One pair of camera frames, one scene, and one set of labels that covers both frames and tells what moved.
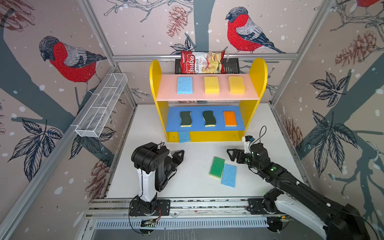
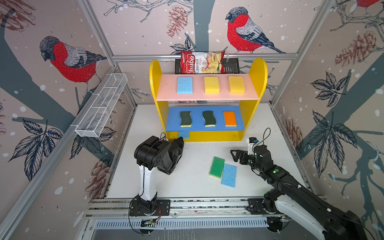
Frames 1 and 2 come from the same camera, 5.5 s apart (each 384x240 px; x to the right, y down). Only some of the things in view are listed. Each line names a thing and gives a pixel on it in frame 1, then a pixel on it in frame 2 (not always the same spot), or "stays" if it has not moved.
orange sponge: [230, 118] stays
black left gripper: [177, 159] to [177, 143]
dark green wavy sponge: [209, 118] stays
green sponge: [216, 167] stays
